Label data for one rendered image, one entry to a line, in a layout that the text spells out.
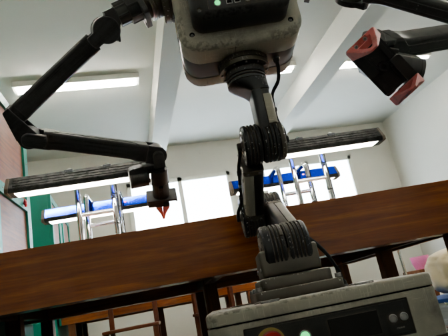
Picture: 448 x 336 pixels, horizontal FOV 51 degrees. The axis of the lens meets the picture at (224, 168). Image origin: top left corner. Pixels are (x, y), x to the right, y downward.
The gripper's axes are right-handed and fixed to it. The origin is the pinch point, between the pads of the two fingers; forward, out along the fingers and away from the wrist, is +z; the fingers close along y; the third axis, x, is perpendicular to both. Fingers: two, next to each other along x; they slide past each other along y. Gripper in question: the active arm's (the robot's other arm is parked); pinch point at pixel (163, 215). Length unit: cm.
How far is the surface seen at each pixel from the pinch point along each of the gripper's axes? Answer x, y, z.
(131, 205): -66, 14, 42
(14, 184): -32, 55, 0
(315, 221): 15, -50, 0
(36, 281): 19.1, 40.8, 3.6
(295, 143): -35, -60, -2
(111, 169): -33.1, 18.0, -0.9
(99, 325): -314, 93, 416
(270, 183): -69, -60, 41
